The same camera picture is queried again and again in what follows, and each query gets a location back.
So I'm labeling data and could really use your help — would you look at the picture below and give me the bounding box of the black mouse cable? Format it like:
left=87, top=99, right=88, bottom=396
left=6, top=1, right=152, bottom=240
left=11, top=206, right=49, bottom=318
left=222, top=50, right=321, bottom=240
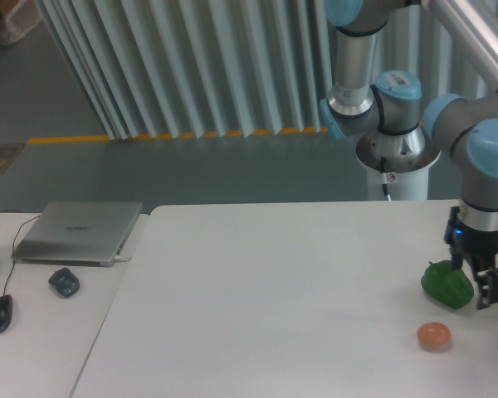
left=0, top=209, right=46, bottom=298

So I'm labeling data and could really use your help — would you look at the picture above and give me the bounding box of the green bell pepper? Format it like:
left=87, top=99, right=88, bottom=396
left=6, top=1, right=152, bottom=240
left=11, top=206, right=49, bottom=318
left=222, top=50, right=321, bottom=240
left=420, top=260, right=474, bottom=309

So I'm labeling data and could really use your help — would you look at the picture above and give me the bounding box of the white folding partition screen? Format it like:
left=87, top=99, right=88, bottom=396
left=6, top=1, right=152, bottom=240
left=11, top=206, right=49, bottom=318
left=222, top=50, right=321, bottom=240
left=39, top=0, right=495, bottom=141

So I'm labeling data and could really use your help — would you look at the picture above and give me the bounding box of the brown egg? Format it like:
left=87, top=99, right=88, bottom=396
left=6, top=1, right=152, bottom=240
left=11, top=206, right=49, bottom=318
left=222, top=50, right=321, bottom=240
left=416, top=322, right=452, bottom=351

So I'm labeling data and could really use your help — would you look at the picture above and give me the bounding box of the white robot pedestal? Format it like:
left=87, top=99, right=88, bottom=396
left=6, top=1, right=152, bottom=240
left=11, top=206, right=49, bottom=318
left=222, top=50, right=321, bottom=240
left=356, top=127, right=440, bottom=201

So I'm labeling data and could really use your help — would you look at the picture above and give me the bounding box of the silver closed laptop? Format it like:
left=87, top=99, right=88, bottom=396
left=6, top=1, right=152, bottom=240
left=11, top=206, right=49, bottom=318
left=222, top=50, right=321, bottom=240
left=12, top=201, right=143, bottom=266

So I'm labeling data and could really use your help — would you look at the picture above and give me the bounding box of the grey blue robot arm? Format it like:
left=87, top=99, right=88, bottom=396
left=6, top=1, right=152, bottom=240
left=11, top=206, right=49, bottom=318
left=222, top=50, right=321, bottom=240
left=320, top=1, right=498, bottom=309

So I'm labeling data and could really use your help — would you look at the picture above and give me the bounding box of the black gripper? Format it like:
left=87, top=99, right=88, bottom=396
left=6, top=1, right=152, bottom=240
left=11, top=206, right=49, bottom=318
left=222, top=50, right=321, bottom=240
left=444, top=206, right=498, bottom=309

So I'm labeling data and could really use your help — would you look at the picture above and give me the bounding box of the dark earbuds case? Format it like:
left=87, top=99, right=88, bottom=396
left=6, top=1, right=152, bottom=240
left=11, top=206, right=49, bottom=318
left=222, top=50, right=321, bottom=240
left=48, top=268, right=81, bottom=299

